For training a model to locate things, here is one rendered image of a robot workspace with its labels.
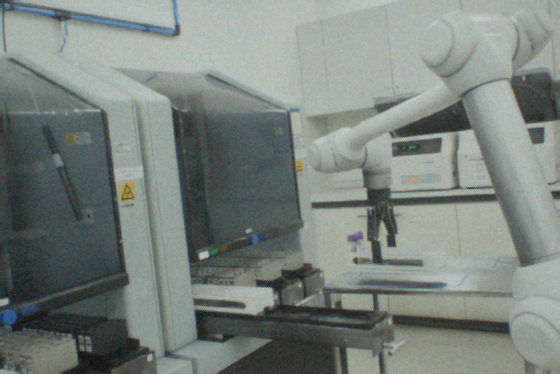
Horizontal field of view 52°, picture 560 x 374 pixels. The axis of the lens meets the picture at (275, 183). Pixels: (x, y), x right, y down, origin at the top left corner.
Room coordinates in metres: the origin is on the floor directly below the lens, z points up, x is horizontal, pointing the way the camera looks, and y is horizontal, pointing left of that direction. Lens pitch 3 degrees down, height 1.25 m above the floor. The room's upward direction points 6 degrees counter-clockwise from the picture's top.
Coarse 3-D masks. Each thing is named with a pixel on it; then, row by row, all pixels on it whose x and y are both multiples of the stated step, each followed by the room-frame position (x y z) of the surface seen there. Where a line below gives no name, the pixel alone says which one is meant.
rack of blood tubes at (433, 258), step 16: (352, 256) 1.81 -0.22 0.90; (368, 256) 1.77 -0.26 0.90; (384, 256) 1.74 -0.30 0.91; (400, 256) 1.71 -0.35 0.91; (416, 256) 1.68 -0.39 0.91; (432, 256) 1.65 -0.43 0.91; (384, 272) 1.75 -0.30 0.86; (400, 272) 1.71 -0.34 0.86; (416, 272) 1.68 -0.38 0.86; (432, 272) 1.65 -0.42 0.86
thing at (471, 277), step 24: (456, 264) 1.91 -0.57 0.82; (480, 264) 1.87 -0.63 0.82; (504, 264) 1.83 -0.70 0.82; (336, 288) 1.77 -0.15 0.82; (360, 288) 1.73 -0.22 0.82; (384, 288) 1.70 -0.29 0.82; (408, 288) 1.67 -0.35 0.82; (432, 288) 1.64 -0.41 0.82; (456, 288) 1.61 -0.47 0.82; (480, 288) 1.58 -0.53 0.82; (504, 288) 1.56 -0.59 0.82; (336, 360) 1.78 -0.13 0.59; (384, 360) 2.15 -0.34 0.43
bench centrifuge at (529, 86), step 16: (512, 80) 3.57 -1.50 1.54; (528, 80) 3.53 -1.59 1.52; (544, 80) 3.50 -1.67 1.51; (528, 96) 3.64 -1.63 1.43; (544, 96) 3.61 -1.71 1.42; (528, 112) 3.76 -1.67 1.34; (544, 112) 3.73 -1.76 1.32; (528, 128) 3.41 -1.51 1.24; (544, 128) 3.36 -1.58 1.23; (464, 144) 3.58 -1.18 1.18; (544, 144) 3.31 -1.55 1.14; (464, 160) 3.55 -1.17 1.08; (480, 160) 3.50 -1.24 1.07; (544, 160) 3.31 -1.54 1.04; (464, 176) 3.56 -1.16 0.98; (480, 176) 3.51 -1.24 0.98; (544, 176) 3.31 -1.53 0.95
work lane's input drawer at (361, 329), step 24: (216, 312) 1.64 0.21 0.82; (264, 312) 1.59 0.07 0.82; (288, 312) 1.61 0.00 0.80; (312, 312) 1.58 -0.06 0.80; (336, 312) 1.55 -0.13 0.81; (360, 312) 1.51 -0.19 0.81; (384, 312) 1.46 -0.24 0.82; (264, 336) 1.54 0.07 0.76; (288, 336) 1.50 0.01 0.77; (312, 336) 1.46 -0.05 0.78; (336, 336) 1.42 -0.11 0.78; (360, 336) 1.38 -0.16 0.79; (384, 336) 1.43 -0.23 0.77
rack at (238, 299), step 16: (192, 288) 1.77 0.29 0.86; (208, 288) 1.75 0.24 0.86; (224, 288) 1.72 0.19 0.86; (240, 288) 1.70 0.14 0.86; (256, 288) 1.68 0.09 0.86; (272, 288) 1.65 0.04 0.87; (208, 304) 1.70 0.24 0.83; (224, 304) 1.74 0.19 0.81; (240, 304) 1.72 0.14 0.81; (256, 304) 1.58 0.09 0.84; (272, 304) 1.65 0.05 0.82
